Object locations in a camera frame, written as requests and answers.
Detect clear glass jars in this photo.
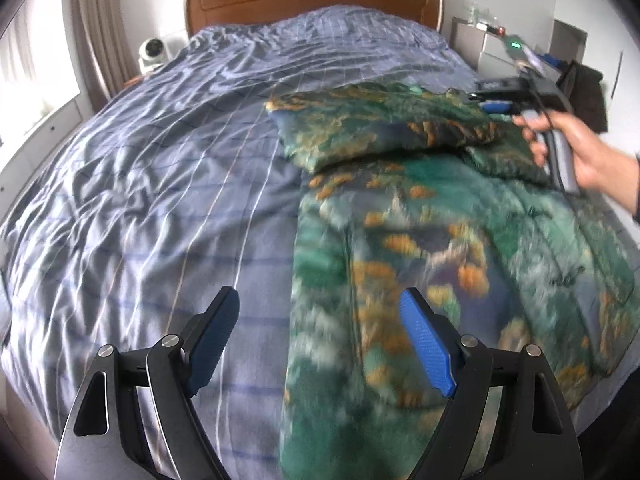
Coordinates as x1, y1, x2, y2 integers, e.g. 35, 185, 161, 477
467, 4, 494, 27

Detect white wardrobe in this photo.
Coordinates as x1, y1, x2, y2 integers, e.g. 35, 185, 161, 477
585, 0, 640, 161

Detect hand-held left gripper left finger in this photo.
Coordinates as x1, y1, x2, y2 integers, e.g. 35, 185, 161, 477
56, 286, 241, 480

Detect person's right hand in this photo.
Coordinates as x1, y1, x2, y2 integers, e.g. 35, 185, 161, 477
512, 109, 639, 207

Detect bed with blue checked sheet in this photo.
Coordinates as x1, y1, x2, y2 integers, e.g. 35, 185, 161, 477
0, 4, 640, 421

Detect person's right forearm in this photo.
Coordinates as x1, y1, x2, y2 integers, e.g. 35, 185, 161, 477
631, 152, 640, 222

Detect white desk fan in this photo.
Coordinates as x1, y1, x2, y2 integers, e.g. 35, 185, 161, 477
137, 37, 171, 74

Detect black coat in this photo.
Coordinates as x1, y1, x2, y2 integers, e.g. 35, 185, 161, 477
562, 60, 609, 134

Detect window with sheer curtain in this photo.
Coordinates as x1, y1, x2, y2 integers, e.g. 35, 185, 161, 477
0, 0, 81, 146

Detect beige curtain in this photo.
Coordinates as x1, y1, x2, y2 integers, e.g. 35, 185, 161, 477
70, 0, 126, 106

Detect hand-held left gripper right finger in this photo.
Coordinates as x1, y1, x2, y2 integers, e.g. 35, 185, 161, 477
399, 287, 585, 480

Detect green floral padded jacket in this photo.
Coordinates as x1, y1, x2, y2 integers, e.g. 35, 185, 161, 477
265, 80, 640, 480

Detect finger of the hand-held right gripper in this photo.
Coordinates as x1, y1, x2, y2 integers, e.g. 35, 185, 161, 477
467, 93, 524, 116

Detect white desk with drawer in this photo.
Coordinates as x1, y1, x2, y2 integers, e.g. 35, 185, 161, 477
450, 15, 561, 77

